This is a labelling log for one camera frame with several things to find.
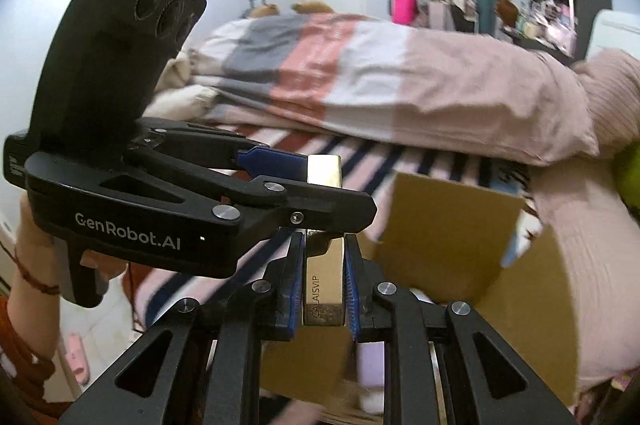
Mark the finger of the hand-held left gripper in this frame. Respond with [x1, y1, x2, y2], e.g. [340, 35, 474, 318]
[150, 165, 378, 232]
[129, 118, 307, 181]

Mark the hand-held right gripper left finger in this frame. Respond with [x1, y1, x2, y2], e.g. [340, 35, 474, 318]
[59, 232, 307, 425]

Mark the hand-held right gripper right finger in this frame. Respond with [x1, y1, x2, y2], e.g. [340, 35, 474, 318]
[344, 232, 576, 425]

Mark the gold box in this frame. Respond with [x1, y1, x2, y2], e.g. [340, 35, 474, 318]
[302, 154, 348, 327]

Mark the purple box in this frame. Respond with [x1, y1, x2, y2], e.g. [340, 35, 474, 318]
[354, 340, 386, 391]

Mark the cardboard box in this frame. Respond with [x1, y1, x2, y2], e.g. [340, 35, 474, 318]
[260, 171, 581, 425]

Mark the person's left forearm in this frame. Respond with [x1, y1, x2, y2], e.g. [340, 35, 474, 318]
[0, 265, 68, 411]

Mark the person's left hand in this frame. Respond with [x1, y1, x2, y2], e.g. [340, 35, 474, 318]
[14, 194, 130, 293]

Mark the striped bed blanket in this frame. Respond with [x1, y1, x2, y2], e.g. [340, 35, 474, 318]
[135, 120, 541, 331]

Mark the cream fleece blanket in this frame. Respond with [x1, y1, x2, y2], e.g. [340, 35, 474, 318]
[145, 50, 221, 121]

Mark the pink grey striped quilt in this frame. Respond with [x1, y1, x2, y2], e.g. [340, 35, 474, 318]
[190, 12, 601, 166]

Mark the pink bottle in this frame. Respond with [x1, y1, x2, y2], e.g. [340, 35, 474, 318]
[393, 0, 417, 25]

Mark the pink slipper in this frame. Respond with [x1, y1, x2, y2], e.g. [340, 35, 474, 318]
[65, 332, 91, 383]

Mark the pink bed sheet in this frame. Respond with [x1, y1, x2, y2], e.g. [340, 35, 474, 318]
[530, 158, 640, 393]

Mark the brown round object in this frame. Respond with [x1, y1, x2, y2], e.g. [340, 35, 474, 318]
[495, 0, 521, 28]

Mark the green plush toy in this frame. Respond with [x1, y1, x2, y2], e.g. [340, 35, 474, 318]
[614, 145, 640, 216]

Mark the pink striped pillow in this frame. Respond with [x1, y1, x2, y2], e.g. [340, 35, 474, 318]
[570, 48, 640, 156]

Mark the white headboard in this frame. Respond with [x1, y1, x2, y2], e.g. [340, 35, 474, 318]
[585, 9, 640, 61]

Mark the red string bracelet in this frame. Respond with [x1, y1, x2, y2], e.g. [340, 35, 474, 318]
[14, 250, 62, 297]

